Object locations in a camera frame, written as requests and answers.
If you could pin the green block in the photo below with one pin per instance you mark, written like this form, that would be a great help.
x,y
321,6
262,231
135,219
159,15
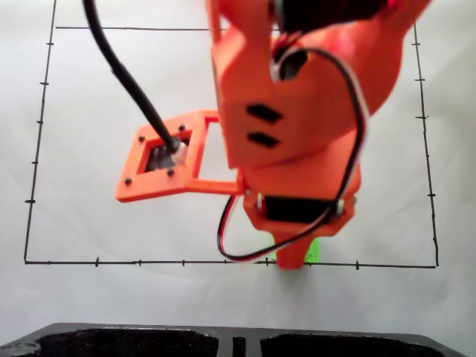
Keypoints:
x,y
314,253

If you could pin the orange camera mount with camera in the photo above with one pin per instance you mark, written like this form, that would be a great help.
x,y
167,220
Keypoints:
x,y
130,178

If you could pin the black foam tray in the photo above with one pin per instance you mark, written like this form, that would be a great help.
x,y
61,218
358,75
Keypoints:
x,y
111,328

